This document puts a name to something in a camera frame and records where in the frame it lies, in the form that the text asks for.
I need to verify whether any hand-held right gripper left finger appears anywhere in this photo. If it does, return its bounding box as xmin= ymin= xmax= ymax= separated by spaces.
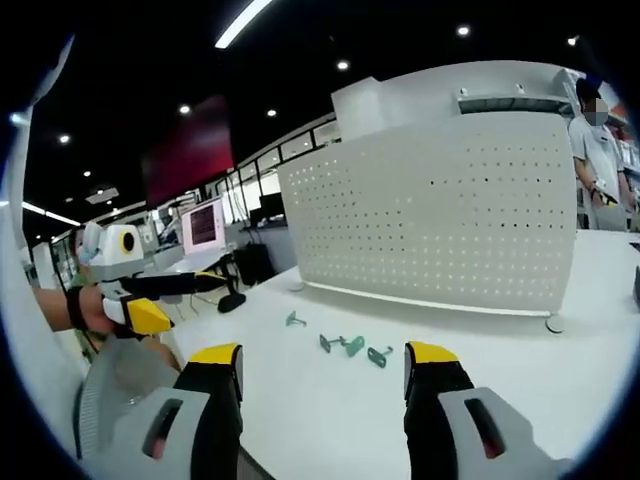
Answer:
xmin=113 ymin=342 xmax=246 ymax=480

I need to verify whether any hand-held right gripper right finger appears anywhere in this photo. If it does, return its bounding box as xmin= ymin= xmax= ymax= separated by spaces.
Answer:
xmin=402 ymin=341 xmax=577 ymax=480

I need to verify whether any white perforated mounting plate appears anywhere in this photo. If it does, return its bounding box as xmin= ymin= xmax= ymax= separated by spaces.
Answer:
xmin=276 ymin=111 xmax=577 ymax=334

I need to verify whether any person's left hand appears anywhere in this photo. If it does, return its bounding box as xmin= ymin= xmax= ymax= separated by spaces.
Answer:
xmin=79 ymin=286 xmax=121 ymax=341

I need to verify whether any black oval object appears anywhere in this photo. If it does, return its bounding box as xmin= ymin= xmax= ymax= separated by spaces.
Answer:
xmin=216 ymin=291 xmax=248 ymax=315

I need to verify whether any pink computer monitor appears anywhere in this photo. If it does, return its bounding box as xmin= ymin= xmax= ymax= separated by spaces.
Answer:
xmin=180 ymin=196 xmax=226 ymax=259

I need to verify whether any black office chair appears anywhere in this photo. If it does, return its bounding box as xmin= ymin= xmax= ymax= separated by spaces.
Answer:
xmin=233 ymin=243 xmax=277 ymax=288

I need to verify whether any dark red hanging screen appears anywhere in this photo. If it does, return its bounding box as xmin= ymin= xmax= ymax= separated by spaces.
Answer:
xmin=140 ymin=94 xmax=237 ymax=209

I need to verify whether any long ceiling light strip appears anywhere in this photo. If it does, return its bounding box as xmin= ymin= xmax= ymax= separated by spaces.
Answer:
xmin=214 ymin=0 xmax=275 ymax=50

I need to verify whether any white panel stand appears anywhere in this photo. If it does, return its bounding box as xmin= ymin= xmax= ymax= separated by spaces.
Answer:
xmin=331 ymin=59 xmax=576 ymax=142

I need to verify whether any black wrist strap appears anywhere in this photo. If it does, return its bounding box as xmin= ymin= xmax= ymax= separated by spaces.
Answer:
xmin=65 ymin=287 xmax=85 ymax=332

